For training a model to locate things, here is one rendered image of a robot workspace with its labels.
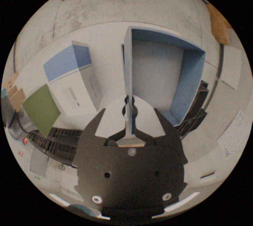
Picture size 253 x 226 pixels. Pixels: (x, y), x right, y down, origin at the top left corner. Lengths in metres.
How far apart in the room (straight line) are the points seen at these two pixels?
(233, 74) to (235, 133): 1.43
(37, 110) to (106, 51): 0.36
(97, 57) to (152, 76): 0.18
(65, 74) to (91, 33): 0.15
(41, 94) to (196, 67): 0.52
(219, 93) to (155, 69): 2.59
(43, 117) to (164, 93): 0.48
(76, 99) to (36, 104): 0.23
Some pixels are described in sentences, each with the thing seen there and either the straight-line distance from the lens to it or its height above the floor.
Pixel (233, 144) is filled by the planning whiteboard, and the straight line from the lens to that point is 2.87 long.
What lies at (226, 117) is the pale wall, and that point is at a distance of 2.71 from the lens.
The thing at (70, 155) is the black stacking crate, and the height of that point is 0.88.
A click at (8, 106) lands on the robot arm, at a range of 0.46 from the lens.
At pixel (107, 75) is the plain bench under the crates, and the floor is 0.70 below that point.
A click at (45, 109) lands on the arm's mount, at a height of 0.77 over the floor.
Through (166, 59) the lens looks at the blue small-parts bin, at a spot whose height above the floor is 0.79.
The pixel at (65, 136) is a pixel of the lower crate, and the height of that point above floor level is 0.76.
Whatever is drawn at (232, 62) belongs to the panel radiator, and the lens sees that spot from 2.56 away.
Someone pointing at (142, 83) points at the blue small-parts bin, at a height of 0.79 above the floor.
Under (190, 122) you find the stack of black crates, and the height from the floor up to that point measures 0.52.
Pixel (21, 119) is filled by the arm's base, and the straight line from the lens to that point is 0.44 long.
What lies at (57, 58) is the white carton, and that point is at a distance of 0.22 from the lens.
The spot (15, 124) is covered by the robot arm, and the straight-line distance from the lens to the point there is 0.47.
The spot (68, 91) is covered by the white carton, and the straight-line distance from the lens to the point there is 0.22.
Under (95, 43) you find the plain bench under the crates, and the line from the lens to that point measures 0.26.
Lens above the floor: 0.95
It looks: 57 degrees down
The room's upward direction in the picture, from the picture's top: 170 degrees clockwise
